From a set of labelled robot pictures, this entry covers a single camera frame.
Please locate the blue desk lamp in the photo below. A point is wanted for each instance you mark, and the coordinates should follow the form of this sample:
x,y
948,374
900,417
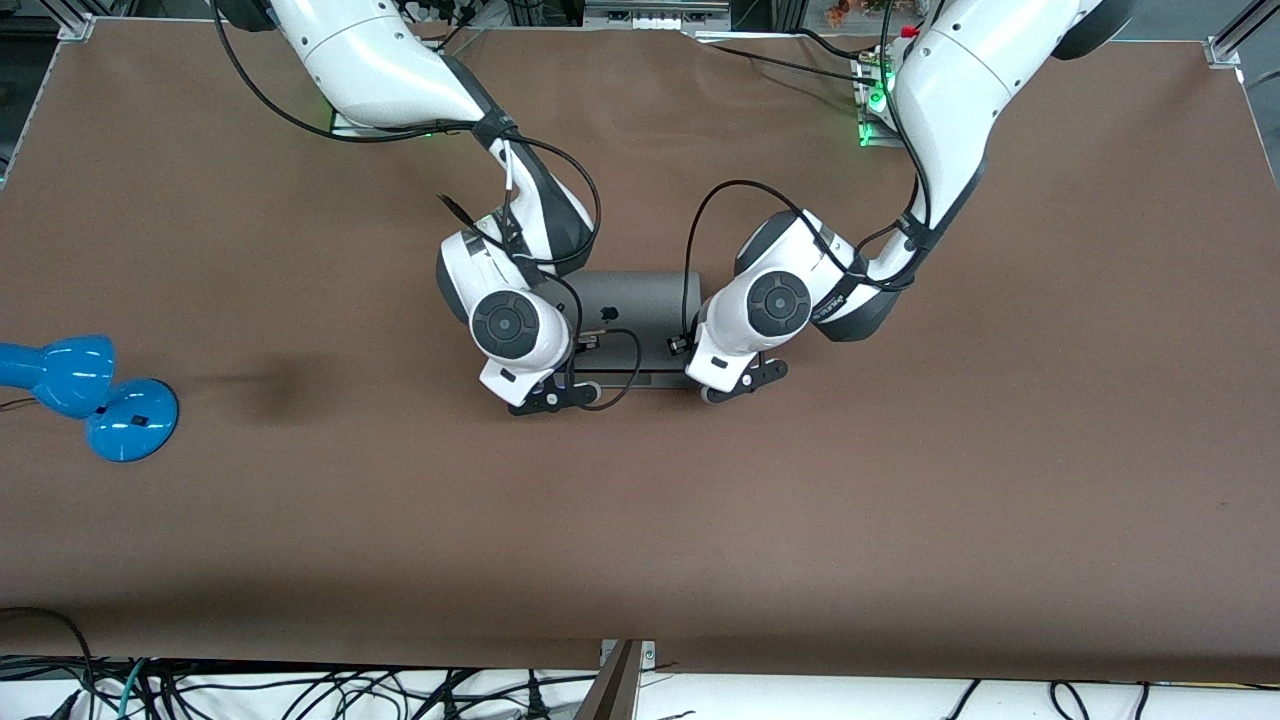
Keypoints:
x,y
130,420

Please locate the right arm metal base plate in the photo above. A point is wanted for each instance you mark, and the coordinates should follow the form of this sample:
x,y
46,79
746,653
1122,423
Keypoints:
x,y
350,127

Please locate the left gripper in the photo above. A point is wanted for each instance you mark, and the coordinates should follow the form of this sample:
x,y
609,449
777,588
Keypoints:
x,y
695,322

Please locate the grey laptop with black keyboard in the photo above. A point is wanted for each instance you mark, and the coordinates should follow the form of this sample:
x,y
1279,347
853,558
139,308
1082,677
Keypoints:
x,y
640,300

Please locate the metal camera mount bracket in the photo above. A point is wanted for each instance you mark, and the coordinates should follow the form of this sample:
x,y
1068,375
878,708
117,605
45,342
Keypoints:
x,y
615,690

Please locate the brown table cover sheet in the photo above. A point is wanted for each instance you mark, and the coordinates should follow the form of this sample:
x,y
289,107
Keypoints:
x,y
640,500

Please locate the small orange objects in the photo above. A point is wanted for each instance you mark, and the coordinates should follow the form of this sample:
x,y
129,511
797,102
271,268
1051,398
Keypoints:
x,y
838,12

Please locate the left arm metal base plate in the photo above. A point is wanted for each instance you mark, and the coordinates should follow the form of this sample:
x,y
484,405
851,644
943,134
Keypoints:
x,y
868,138

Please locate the grey power strip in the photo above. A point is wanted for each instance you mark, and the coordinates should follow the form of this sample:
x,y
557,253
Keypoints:
x,y
655,15

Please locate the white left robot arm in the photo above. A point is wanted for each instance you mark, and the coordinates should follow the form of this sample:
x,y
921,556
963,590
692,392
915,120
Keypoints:
x,y
780,305

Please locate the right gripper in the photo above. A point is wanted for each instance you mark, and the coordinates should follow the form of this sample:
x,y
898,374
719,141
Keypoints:
x,y
581,348

